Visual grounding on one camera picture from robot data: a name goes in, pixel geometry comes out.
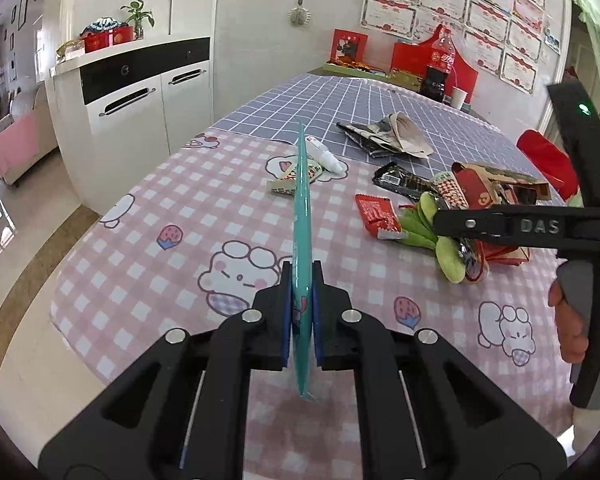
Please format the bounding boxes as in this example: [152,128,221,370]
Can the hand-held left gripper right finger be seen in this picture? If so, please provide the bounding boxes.
[310,260,567,480]

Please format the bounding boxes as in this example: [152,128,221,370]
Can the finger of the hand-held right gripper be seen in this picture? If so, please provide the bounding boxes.
[432,205,574,252]

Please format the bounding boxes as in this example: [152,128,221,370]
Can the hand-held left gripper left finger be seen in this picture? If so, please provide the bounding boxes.
[37,260,294,480]

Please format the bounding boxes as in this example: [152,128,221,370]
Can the red foil wrapper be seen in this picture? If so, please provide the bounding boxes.
[459,239,532,282]

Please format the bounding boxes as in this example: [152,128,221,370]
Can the green snack packets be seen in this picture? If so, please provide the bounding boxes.
[397,191,469,285]

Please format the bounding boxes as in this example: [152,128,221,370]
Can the teal snack packet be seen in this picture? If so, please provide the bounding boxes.
[290,119,322,403]

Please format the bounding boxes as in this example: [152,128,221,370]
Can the person's right hand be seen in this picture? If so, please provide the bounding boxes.
[549,279,591,363]

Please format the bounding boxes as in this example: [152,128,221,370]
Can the red chair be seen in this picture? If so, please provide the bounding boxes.
[516,129,581,201]

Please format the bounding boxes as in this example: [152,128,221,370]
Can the red checked packet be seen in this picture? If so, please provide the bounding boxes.
[430,170,472,210]

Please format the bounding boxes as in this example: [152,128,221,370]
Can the black snack wrapper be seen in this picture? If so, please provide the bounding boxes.
[371,161,438,199]

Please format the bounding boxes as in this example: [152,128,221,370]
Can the red snack wrapper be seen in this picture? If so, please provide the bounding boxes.
[355,194,406,241]

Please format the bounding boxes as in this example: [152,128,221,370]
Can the pink checked blanket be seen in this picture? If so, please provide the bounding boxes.
[50,130,577,480]

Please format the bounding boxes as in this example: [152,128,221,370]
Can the crumpled beige paper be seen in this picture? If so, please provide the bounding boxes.
[379,112,434,160]

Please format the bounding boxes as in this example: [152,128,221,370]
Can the small patterned snack packet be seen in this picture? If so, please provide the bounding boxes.
[266,157,324,197]

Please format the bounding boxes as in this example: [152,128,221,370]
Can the black printed crumpled wrapper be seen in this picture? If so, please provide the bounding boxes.
[336,120,398,159]

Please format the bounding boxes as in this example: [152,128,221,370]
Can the white squeeze bottle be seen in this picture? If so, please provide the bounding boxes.
[305,135,347,177]

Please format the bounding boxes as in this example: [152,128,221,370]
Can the cola bottle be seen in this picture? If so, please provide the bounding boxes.
[419,24,457,104]

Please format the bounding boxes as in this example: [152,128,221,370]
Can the olive snack box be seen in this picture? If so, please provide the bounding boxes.
[389,70,424,87]

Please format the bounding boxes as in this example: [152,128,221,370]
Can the red gift box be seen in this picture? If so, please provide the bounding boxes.
[391,34,480,97]

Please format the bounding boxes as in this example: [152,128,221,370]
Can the grey checked cloth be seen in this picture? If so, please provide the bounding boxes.
[212,72,573,198]

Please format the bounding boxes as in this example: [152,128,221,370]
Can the green snack tray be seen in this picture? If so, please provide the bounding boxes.
[324,59,396,82]

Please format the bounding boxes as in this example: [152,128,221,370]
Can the red photo card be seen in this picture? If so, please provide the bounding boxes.
[332,29,369,64]

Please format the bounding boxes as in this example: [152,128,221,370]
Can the white cabinet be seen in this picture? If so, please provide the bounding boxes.
[50,35,212,207]

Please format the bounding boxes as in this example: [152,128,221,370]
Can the pink sofa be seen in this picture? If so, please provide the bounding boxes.
[0,85,59,187]

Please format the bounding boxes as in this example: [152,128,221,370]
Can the red tin box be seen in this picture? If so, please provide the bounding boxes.
[81,25,134,54]

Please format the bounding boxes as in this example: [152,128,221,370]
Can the potted plant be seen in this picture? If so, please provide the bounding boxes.
[120,0,156,41]

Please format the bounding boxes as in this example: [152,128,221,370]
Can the blue white ornament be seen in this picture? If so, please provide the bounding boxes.
[86,16,127,34]

